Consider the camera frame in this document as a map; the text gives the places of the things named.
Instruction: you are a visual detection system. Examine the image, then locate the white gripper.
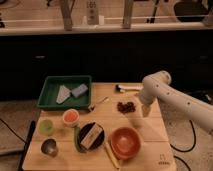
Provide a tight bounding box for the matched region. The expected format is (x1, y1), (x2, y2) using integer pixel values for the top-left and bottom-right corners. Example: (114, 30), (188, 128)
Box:
(139, 90), (156, 117)

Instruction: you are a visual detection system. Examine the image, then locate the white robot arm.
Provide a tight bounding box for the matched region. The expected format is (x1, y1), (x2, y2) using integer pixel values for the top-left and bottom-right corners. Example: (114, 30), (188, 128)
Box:
(139, 71), (213, 136)

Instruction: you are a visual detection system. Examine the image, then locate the red bowl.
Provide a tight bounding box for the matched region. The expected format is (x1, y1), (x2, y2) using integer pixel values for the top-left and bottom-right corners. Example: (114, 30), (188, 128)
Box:
(109, 127), (141, 160)

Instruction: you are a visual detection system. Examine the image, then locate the yellow wooden stick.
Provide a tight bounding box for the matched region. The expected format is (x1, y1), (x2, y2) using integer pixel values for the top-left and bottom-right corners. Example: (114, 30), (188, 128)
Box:
(104, 141), (120, 170)

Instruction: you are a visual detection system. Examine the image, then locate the blue-grey rectangular sponge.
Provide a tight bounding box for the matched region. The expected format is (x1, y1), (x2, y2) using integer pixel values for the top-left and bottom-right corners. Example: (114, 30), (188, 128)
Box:
(71, 84), (88, 98)

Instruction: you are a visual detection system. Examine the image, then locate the green vegetable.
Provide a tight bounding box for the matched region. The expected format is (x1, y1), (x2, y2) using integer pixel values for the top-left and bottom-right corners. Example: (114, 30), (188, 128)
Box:
(74, 126), (86, 153)

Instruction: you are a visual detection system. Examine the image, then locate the white cup orange inside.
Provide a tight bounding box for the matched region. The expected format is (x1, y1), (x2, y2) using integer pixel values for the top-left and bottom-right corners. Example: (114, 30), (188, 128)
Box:
(62, 109), (79, 127)

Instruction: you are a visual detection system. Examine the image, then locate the grey wedge sponge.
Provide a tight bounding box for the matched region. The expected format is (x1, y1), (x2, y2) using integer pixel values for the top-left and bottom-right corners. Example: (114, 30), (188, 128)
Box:
(56, 85), (70, 104)

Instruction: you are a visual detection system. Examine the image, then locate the green plastic tray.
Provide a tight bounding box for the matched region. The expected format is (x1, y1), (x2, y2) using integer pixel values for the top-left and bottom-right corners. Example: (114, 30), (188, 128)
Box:
(37, 75), (92, 110)

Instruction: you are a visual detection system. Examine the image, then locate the green cup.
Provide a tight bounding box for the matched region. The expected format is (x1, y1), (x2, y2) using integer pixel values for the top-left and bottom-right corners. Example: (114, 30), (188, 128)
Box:
(39, 119), (54, 136)

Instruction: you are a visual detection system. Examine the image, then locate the metal cup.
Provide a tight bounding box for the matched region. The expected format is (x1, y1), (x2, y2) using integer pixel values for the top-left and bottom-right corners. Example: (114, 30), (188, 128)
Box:
(41, 139), (58, 157)

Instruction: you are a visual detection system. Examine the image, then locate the wooden shelf ledge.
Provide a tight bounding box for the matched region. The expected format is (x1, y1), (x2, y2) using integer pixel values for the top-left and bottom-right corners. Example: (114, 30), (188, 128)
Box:
(0, 22), (213, 36)

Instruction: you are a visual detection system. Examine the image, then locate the black cable right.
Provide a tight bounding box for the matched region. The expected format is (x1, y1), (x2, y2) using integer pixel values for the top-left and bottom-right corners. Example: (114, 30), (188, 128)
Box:
(170, 120), (198, 171)

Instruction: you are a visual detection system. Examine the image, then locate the black cable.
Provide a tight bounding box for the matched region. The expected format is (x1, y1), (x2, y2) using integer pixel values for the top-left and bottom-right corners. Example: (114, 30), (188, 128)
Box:
(0, 118), (26, 144)
(170, 120), (198, 171)

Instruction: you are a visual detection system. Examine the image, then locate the black cable left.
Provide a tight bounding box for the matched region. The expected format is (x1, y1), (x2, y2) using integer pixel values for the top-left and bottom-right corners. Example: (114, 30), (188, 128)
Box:
(0, 118), (26, 144)

